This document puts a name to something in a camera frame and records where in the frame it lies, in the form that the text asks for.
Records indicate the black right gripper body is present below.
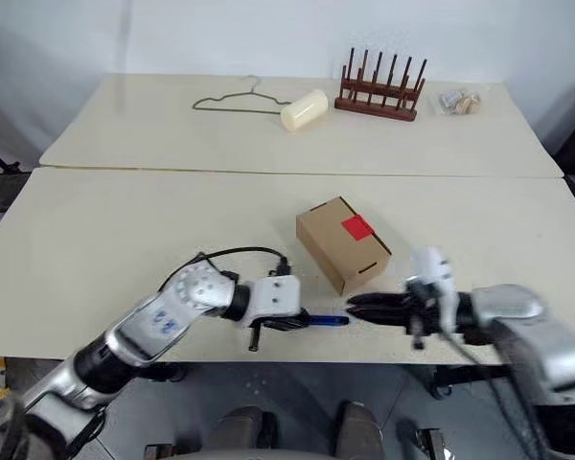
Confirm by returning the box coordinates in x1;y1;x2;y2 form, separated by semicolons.
397;281;446;351

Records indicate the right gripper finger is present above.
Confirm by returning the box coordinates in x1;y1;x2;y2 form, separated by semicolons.
347;291;407;310
347;308;409;327

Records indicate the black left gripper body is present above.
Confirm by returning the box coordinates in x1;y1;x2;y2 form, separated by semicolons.
247;311;306;354

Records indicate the blue pen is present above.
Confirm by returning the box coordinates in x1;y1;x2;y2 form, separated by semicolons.
308;314;351;328

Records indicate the brown cardboard box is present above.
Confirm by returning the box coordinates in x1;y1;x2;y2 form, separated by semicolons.
295;195;394;296

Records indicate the red tape piece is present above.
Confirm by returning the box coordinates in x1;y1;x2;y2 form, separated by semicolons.
340;215;375;242

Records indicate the black table caster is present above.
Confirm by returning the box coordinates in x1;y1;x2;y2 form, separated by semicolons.
428;365;456;402

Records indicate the dark rounded shape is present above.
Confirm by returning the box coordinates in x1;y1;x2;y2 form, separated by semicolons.
337;401;385;460
209;404;278;460

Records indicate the brown wooden peg rack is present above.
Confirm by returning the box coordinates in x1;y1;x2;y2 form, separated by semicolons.
333;46;429;123

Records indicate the cream cylinder roll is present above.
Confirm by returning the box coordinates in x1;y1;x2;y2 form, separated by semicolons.
280;88;330;133

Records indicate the clear bag of small items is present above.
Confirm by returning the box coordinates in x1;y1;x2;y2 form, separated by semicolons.
427;87;486;119

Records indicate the black tripod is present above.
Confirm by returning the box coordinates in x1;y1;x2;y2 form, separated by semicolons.
0;137;23;174

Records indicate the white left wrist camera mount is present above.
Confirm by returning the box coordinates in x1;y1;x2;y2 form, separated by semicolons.
241;276;302;328

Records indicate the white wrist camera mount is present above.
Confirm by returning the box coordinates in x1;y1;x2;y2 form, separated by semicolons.
408;245;460;333
241;276;302;328

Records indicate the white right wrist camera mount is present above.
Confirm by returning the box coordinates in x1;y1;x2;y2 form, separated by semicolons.
408;245;460;333

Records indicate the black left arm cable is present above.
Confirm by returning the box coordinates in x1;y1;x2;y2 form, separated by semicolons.
157;245;292;292

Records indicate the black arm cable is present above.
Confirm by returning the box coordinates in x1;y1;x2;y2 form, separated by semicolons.
157;245;292;292
438;320;557;460

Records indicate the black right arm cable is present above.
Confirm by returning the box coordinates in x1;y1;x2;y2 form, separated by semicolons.
438;320;557;460

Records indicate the thin wire clothes hanger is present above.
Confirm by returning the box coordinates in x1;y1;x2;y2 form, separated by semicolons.
192;75;296;117

